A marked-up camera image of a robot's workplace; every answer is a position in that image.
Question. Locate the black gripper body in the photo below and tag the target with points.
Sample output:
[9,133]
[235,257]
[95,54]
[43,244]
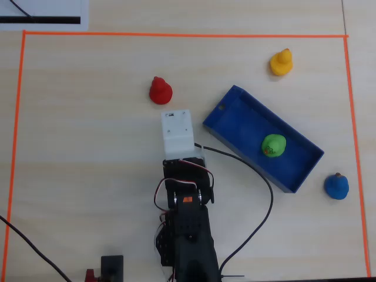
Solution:
[192,162]

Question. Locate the green rubber duck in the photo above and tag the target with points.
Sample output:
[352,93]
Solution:
[273,146]

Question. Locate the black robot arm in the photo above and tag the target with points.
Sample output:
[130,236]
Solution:
[192,235]

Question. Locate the blue plastic box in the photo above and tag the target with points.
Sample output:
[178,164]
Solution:
[243,123]

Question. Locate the red rubber duck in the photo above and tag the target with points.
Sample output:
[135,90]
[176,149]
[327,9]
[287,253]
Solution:
[160,91]

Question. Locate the yellow rubber duck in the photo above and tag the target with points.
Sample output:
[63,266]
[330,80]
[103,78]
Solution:
[281,63]

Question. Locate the blue rubber duck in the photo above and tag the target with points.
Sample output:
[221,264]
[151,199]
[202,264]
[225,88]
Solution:
[337,186]

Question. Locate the orange tape strip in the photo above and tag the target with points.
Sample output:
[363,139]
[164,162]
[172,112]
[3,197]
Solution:
[188,35]
[357,152]
[15,141]

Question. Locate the red stand knob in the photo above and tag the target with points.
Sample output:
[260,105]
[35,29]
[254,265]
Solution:
[91,275]

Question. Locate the white paper with black bar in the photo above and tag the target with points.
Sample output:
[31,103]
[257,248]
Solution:
[44,11]

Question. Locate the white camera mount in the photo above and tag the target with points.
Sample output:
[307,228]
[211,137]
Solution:
[177,133]

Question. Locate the black camera stand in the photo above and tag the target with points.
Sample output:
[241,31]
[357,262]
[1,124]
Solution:
[112,267]

